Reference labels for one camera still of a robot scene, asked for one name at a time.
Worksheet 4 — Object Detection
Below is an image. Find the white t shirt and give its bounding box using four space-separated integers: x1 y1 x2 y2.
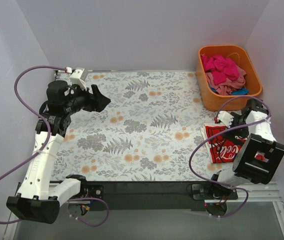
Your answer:
200 123 247 164

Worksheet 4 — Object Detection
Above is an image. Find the magenta crumpled shirt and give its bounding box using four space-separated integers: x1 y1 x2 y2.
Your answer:
200 54 240 85

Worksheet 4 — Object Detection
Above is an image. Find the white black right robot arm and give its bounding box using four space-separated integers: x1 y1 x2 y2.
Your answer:
208 99 284 199

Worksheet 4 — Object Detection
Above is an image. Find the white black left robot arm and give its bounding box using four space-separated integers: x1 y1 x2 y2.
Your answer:
6 80 111 224

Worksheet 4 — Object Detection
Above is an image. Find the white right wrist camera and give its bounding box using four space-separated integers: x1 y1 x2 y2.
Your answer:
214 110 234 128

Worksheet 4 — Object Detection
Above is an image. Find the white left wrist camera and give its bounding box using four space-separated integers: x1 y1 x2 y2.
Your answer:
65 67 89 91

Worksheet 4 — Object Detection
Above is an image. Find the salmon pink crumpled shirt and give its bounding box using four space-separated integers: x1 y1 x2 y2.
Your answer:
205 67 247 96

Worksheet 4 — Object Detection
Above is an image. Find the blue crumpled shirt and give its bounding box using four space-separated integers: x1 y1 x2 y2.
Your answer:
231 87 249 96

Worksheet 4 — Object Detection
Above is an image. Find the orange plastic laundry basket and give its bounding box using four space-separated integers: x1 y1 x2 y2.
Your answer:
195 45 263 112

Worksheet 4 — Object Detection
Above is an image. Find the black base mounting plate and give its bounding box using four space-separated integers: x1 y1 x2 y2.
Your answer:
78 181 238 213

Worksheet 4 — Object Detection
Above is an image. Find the floral patterned table mat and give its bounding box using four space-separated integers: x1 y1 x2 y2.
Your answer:
50 71 231 181

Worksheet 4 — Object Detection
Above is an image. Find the aluminium front frame rail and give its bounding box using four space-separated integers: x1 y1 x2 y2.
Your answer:
49 181 283 203

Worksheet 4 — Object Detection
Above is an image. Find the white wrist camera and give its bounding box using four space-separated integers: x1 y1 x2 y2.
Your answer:
214 110 234 128
65 67 89 91

